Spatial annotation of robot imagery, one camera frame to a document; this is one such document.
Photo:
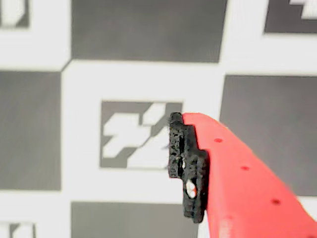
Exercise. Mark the black white checkerboard marker board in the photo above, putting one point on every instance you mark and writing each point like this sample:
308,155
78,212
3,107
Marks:
136,37

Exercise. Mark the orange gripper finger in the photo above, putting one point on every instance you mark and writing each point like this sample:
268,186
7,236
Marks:
242,193

